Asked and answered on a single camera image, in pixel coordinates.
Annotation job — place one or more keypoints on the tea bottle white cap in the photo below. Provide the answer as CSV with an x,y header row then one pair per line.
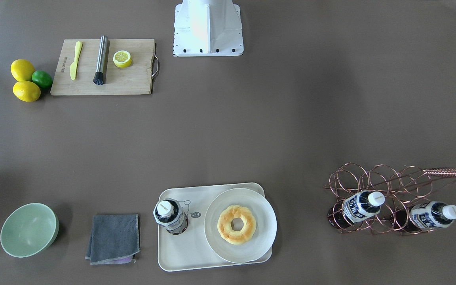
x,y
168,213

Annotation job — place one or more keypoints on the cream tray with bunny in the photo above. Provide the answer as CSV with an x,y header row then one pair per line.
x,y
190,249

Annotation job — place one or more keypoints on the tea bottle in rack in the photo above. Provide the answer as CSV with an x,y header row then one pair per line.
x,y
356,209
424,217

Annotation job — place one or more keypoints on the glazed donut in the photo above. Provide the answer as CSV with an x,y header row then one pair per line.
x,y
225,229

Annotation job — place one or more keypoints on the white round plate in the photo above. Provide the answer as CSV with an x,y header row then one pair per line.
x,y
265,233

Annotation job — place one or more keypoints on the wooden cutting board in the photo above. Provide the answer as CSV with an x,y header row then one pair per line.
x,y
133,80

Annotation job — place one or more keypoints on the grey folded cloth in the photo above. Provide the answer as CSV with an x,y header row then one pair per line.
x,y
114,239

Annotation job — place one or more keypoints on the yellow plastic knife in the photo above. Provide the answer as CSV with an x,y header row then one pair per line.
x,y
74,64

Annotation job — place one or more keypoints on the green lime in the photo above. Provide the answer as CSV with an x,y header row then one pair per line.
x,y
43,79

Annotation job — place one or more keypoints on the whole lemon outer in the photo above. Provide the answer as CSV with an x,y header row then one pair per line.
x,y
26,91

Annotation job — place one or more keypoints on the green bowl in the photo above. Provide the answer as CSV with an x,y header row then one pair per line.
x,y
29,230

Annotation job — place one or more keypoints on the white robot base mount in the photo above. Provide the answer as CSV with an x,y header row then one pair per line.
x,y
207,28

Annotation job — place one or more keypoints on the copper wire bottle rack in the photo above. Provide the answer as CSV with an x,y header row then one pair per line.
x,y
403,190

